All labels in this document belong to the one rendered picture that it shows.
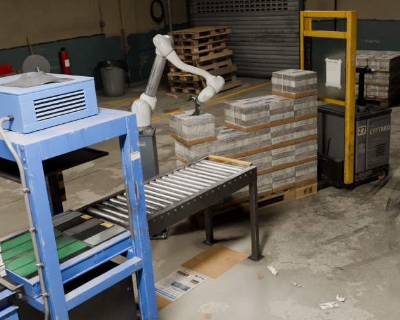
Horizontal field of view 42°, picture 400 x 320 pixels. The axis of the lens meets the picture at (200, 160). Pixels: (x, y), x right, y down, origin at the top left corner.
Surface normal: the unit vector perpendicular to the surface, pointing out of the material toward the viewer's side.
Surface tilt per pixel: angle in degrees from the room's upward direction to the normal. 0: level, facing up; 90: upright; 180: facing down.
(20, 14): 90
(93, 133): 90
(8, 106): 90
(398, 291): 0
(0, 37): 90
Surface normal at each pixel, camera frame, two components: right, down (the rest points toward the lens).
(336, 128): -0.87, 0.21
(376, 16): -0.66, 0.28
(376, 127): 0.48, 0.24
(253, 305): -0.07, -0.95
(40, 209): 0.75, 0.15
